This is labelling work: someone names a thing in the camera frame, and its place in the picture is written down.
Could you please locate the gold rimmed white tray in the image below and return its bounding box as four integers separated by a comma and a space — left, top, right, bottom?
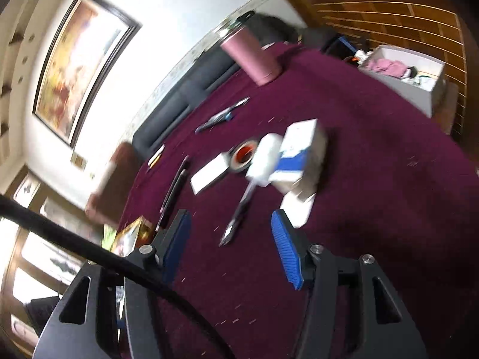
110, 216, 154, 257

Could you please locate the small white printed box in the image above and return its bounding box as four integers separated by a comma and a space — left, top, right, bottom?
280, 192, 316, 229

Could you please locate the silver black pen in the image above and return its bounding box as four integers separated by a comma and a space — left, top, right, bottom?
219, 181, 257, 247

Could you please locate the brown armchair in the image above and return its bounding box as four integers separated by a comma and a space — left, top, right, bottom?
84, 142, 144, 228

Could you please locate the flat white box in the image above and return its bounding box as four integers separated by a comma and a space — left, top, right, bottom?
190, 152, 230, 194

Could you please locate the white blue box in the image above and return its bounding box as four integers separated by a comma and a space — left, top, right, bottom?
269, 118, 328, 201

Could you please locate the white marker pen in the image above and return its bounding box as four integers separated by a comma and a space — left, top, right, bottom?
147, 144, 165, 172

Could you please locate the maroon bed cover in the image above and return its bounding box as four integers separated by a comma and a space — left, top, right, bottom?
121, 44, 478, 358

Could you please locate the white pill bottle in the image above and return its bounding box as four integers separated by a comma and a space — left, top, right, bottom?
246, 133, 283, 187

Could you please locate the black tape roll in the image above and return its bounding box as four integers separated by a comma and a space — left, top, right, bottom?
229, 139, 258, 174

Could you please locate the wooden glass door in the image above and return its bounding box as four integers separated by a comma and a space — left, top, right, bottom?
1, 167, 103, 358

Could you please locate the blue capped black marker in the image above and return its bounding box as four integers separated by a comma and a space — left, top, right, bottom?
195, 97, 250, 135

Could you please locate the black leather sofa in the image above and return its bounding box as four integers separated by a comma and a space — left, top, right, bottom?
132, 10, 298, 160

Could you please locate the pink cloth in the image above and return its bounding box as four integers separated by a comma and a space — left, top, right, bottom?
367, 58, 408, 79

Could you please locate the pink thermos bottle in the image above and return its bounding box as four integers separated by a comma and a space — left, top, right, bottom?
221, 26, 282, 86

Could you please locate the white storage box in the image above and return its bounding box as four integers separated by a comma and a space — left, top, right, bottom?
358, 45, 446, 118

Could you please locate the wooden nightstand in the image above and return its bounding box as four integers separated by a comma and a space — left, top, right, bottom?
431, 82, 459, 135

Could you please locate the framed painting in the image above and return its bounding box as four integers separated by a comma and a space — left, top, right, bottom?
32, 0, 141, 148

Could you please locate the black cable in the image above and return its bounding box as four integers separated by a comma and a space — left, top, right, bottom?
0, 194, 235, 359

